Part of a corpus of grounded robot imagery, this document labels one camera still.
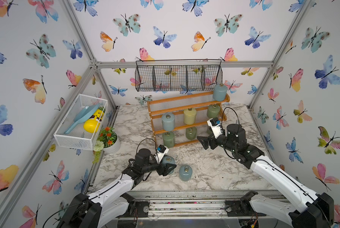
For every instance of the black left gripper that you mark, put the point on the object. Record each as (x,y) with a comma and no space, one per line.
(164,171)

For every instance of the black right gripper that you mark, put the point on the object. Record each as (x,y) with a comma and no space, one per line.
(211,138)

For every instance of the blue canister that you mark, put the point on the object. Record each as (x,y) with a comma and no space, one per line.
(219,93)
(185,172)
(168,121)
(168,159)

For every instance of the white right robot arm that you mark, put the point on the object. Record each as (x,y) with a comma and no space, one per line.
(319,215)

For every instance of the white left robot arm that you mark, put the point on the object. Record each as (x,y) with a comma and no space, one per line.
(99,208)

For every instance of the orange wooden three-tier shelf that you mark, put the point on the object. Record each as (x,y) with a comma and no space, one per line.
(180,113)

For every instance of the small green canister bottom middle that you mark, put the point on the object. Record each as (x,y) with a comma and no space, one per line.
(191,133)

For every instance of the green canister middle right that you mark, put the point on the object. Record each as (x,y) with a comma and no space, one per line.
(213,111)

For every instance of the yellow-green canister middle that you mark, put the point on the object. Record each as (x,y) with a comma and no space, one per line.
(189,116)

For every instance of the green canister bottom left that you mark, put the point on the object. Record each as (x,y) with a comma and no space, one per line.
(168,139)

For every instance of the potted orange flower plant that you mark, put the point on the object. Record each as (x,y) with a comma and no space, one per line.
(107,142)

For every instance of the yellow mustard bottle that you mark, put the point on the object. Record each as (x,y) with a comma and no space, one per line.
(93,123)

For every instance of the light blue dustpan scoop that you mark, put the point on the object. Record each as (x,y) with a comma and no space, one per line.
(82,116)

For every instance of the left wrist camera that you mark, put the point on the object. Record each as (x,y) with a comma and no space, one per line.
(161,151)

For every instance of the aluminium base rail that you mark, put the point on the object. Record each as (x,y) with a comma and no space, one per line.
(187,206)

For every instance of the black wire wall basket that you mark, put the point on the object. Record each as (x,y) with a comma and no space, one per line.
(188,75)

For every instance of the white mesh wall basket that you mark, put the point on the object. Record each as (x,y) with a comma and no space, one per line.
(78,138)

